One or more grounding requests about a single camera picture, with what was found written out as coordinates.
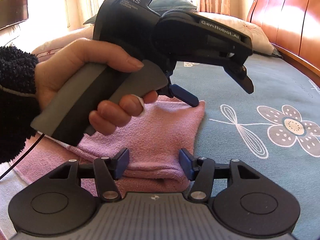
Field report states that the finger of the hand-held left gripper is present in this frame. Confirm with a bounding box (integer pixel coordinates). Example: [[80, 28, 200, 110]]
[[225, 56, 254, 95], [164, 76, 200, 107]]

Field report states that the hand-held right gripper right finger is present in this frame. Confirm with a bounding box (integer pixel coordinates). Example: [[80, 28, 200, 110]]
[[179, 148, 260, 202]]

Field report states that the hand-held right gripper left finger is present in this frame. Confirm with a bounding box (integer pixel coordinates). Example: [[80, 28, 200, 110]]
[[49, 148, 130, 202]]

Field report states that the pink and cream knit sweater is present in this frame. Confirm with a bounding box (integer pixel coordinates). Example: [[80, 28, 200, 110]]
[[0, 95, 206, 233]]

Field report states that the person's left forearm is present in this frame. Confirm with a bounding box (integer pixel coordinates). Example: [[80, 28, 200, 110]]
[[0, 45, 42, 164]]

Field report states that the person's left hand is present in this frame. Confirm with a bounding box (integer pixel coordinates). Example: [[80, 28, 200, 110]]
[[34, 38, 158, 136]]

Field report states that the teal floral pillow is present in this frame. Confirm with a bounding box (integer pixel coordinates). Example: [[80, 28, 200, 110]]
[[83, 0, 198, 25]]

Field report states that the folded floral quilt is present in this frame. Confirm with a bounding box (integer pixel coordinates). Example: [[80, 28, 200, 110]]
[[31, 12, 274, 63]]

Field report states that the wooden bed headboard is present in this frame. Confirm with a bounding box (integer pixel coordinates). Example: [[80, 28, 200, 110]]
[[246, 0, 320, 77]]

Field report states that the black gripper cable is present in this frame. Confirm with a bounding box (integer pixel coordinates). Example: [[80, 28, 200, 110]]
[[0, 133, 47, 180]]

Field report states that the wall television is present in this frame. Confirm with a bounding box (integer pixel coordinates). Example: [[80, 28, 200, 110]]
[[0, 0, 28, 30]]

